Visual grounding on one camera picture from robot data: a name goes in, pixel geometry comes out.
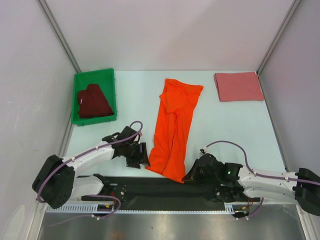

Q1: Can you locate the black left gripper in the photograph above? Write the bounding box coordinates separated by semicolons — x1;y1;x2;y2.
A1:
123;142;150;169

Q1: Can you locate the orange t-shirt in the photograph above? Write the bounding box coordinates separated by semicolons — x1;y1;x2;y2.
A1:
147;78;204;183

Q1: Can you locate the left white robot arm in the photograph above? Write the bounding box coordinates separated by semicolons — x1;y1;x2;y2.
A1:
31;126;150;209

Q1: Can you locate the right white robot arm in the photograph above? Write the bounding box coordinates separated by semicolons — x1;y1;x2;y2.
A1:
182;153;320;216

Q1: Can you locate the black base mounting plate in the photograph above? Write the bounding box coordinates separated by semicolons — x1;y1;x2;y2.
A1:
81;175;261;211

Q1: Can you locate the dark red t-shirt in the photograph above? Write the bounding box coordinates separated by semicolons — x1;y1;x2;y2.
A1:
77;83;114;119

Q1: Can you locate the green plastic bin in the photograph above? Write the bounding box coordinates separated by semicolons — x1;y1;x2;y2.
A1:
71;68;118;126

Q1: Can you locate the folded pink t-shirt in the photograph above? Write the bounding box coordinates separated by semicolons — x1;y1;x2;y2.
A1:
214;72;265;102

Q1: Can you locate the white slotted cable duct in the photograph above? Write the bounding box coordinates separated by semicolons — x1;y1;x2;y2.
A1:
46;202;251;215

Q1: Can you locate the aluminium frame rail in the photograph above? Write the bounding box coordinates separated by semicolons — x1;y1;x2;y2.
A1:
34;183;311;206

